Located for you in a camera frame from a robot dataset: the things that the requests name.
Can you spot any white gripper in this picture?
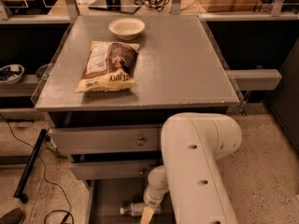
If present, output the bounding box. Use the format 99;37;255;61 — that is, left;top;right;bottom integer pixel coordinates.
140;185;169;224

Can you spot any clear plastic water bottle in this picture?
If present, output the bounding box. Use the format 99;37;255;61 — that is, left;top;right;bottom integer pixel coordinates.
120;202;162;217

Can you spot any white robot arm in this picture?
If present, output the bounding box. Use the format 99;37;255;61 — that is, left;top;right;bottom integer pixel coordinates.
140;113;242;224

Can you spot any bottom open grey drawer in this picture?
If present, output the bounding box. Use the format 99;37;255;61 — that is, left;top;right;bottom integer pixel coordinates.
84;177;176;224

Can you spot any middle grey drawer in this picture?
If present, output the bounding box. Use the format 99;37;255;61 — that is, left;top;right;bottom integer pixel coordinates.
70;160;159;180

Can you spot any top grey drawer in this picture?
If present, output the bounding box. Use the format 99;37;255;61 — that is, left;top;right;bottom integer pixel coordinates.
50;125;162;155

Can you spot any grey drawer cabinet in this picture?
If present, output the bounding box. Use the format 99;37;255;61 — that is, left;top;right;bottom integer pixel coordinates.
36;15;239;224

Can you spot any black bar on floor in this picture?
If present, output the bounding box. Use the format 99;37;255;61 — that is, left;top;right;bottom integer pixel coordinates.
13;129;47;203

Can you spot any dark shoe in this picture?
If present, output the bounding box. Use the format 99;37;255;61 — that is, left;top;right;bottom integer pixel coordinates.
0;208;25;224

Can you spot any brown yellow chip bag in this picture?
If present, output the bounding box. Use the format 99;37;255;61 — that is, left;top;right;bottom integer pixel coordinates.
76;41;139;92

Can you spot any grey side shelf beam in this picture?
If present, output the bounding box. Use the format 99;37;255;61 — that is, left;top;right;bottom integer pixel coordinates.
227;69;282;91

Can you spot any dark bowl on shelf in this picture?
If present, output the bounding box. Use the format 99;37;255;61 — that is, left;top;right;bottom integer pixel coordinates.
36;63;53;79

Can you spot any white paper bowl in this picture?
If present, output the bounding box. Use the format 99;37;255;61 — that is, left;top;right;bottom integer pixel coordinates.
109;18;145;41

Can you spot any white bowl with items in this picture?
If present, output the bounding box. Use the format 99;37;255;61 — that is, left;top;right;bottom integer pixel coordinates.
0;64;24;84

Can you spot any black monitor stand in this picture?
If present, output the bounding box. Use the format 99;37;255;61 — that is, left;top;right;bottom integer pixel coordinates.
88;0;140;14

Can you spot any black floor cable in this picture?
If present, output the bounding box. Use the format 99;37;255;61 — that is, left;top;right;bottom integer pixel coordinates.
0;113;75;224

